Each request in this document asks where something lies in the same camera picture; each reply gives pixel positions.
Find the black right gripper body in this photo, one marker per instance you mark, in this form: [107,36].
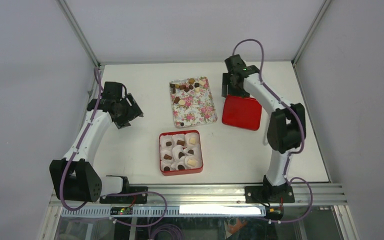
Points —
[236,90]

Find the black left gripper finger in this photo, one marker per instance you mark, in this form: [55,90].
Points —
[121,125]
[134,109]

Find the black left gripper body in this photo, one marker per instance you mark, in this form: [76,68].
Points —
[127,113]

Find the red box lid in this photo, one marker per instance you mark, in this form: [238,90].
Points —
[242,112]

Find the red square chocolate box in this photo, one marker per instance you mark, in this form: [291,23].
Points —
[180,153]

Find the silver metal tweezers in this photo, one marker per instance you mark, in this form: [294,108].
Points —
[266,129]

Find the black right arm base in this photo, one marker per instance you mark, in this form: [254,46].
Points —
[267,194]

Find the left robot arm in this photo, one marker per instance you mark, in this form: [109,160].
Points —
[74,177]

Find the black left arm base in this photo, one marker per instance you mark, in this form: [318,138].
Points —
[134,194]

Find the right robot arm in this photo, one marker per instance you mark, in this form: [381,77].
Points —
[286,131]

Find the brown chocolate bar left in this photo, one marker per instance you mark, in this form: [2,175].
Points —
[176,100]

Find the floral rectangular tray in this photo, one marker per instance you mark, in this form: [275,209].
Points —
[199,108]

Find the aluminium frame rail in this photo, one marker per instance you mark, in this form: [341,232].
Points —
[321,194]

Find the white perforated cable duct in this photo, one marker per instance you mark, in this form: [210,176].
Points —
[204,210]

